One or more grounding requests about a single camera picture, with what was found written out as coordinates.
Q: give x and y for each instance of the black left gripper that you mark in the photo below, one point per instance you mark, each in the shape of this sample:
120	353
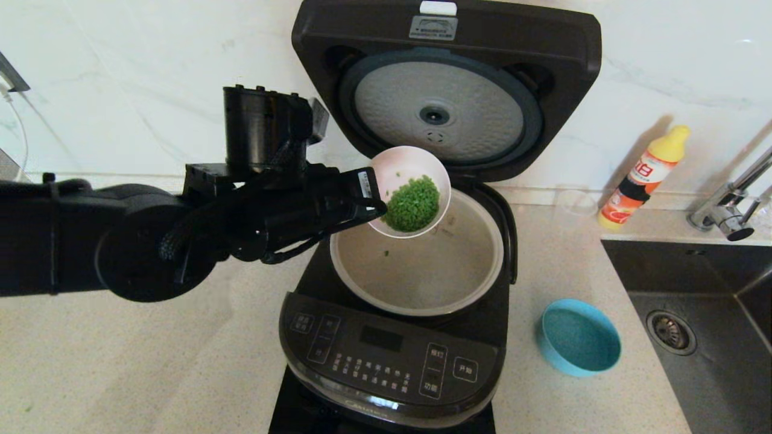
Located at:
325	199

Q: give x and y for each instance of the chopped green onions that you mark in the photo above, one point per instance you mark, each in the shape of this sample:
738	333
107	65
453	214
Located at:
413	205

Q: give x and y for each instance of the pink bowl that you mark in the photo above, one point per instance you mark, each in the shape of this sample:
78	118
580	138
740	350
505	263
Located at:
404	163

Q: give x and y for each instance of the blue bowl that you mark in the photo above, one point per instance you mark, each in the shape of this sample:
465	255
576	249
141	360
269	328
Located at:
576	337

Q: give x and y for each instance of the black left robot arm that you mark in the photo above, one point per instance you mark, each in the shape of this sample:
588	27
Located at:
120	241

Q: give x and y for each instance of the clear glass cup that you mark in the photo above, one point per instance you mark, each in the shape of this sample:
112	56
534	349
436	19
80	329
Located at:
576	204

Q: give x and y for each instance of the black glass cooktop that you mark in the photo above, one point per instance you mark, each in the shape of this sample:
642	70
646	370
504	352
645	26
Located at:
295	413

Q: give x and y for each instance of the yellow orange detergent bottle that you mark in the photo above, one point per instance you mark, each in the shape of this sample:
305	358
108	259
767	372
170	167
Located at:
642	178

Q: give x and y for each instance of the round metal sink drain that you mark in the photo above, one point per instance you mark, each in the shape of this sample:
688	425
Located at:
670	332

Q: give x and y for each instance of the chrome faucet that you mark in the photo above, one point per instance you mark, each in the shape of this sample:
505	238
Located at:
724	211

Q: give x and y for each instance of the dark steel sink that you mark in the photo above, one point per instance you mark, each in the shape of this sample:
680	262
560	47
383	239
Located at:
711	392

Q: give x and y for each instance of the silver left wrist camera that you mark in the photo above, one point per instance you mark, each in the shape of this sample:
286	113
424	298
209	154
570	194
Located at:
318	120

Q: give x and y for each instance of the dark wall socket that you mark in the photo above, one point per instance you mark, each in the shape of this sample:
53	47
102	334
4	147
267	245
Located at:
12	75

